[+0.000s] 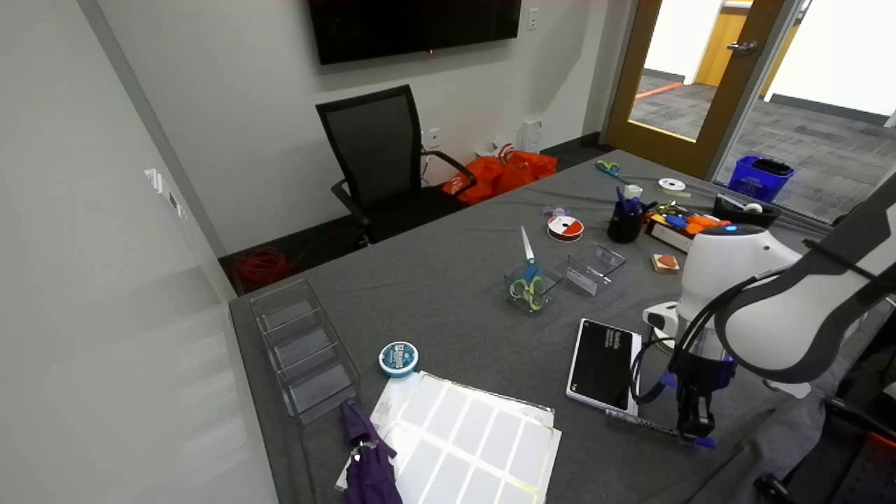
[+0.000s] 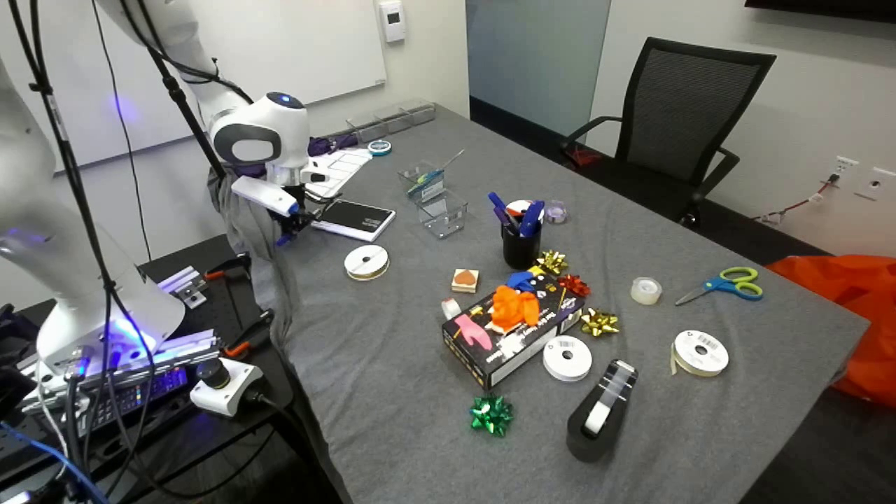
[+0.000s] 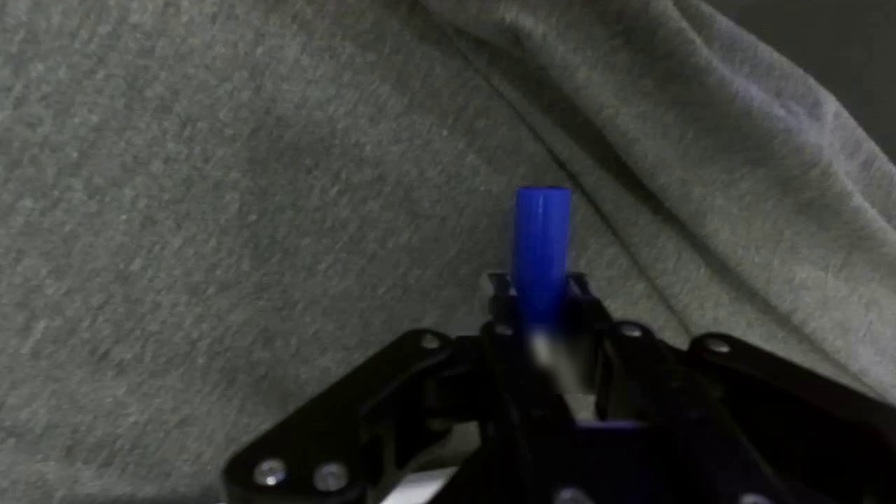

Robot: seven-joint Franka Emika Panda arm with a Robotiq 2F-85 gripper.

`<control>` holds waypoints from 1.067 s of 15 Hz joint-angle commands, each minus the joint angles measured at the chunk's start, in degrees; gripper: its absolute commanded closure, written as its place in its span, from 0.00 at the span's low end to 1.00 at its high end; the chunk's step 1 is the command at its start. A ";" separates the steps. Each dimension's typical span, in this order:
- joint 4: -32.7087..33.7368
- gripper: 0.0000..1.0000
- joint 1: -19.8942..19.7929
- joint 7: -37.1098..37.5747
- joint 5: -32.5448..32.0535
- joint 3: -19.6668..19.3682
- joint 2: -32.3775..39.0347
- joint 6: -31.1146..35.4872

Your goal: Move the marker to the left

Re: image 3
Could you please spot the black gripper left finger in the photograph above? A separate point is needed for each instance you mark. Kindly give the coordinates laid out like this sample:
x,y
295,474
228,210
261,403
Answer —
x,y
362,434

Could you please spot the grey tablecloth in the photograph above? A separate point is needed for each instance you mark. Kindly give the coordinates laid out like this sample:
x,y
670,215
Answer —
x,y
212,208

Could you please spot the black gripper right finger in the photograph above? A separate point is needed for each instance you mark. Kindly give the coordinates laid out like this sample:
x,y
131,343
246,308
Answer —
x,y
723,420

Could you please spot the blue capped white marker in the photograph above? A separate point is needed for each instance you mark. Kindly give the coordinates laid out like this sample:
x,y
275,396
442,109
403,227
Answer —
x,y
541,234

